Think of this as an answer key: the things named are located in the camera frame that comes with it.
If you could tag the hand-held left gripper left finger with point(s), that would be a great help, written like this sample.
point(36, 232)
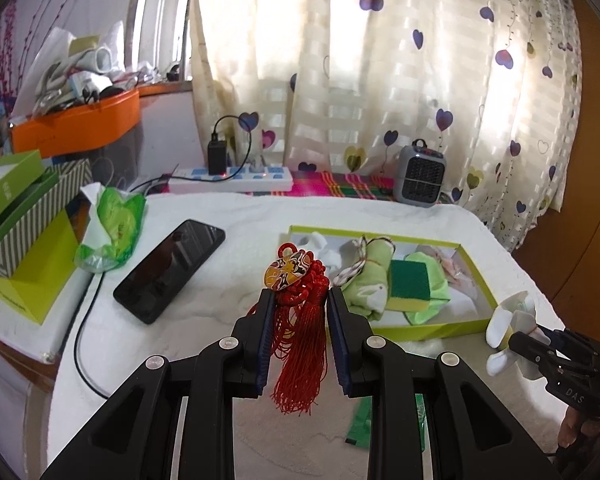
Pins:
point(266, 340)

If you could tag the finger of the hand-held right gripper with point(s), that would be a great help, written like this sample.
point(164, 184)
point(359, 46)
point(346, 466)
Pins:
point(527, 347)
point(555, 336)

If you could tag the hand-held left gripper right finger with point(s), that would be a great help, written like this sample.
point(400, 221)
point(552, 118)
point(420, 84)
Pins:
point(339, 340)

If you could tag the red tassel ornament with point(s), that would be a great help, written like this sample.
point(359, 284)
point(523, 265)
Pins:
point(300, 350)

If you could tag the white pale green sock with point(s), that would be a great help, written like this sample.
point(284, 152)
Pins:
point(505, 320)

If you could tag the green towel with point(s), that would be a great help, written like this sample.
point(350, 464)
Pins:
point(375, 270)

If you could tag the lime-edged cardboard box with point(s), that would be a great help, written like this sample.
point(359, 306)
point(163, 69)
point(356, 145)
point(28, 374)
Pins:
point(462, 302)

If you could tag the person's right hand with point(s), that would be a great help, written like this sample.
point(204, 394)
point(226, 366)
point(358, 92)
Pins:
point(577, 427)

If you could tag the green packet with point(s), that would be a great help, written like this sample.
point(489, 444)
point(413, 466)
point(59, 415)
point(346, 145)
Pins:
point(360, 422)

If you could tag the green yellow sponge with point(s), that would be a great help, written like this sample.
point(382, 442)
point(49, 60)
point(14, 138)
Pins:
point(412, 285)

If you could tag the white crumpled cloth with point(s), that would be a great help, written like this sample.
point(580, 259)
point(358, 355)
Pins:
point(320, 245)

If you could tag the light green cloth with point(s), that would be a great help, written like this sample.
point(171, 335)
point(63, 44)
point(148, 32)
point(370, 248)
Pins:
point(439, 287)

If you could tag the black smartphone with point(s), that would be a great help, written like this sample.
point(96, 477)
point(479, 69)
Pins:
point(170, 270)

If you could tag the pale pink cloth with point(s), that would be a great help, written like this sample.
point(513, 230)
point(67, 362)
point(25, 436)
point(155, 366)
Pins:
point(445, 260)

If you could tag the plaid cloth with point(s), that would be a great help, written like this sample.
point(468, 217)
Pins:
point(340, 185)

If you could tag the wooden cabinet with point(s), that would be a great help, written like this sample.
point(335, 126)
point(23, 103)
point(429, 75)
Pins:
point(595, 185)

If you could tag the white blue power strip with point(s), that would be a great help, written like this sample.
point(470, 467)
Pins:
point(230, 181)

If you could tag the white plug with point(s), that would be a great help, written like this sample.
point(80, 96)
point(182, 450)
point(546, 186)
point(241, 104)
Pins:
point(257, 161)

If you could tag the grey fan heater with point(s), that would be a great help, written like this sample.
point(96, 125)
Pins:
point(422, 175)

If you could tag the black charger adapter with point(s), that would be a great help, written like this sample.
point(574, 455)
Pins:
point(217, 157)

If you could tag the green tissue pack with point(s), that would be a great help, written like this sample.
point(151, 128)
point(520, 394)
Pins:
point(112, 225)

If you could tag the lime cardboard box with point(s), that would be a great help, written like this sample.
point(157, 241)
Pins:
point(35, 282)

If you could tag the striped cardboard box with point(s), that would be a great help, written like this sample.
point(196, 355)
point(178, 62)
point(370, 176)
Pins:
point(30, 222)

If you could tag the cream heart-print curtain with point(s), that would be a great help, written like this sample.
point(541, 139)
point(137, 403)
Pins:
point(380, 60)

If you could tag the orange tray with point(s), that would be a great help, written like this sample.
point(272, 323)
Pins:
point(75, 125)

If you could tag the green cardboard box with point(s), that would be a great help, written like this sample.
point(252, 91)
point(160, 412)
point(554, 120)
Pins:
point(10, 180)

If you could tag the pile of clutter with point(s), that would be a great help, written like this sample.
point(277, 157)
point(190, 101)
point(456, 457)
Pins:
point(75, 75)

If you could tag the white window frame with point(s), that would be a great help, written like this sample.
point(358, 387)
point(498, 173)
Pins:
point(160, 15)

